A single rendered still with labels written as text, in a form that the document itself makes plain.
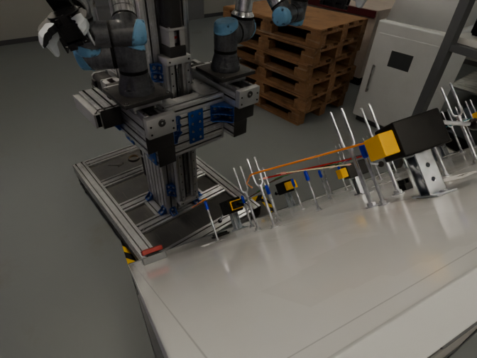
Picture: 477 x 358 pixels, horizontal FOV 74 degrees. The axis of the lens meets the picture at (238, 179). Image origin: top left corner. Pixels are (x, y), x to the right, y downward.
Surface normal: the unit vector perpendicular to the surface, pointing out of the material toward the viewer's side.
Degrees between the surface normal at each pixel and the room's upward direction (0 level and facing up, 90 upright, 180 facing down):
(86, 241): 0
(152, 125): 90
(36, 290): 0
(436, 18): 72
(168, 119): 90
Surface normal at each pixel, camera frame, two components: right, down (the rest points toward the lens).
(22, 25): 0.65, 0.49
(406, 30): -0.76, 0.38
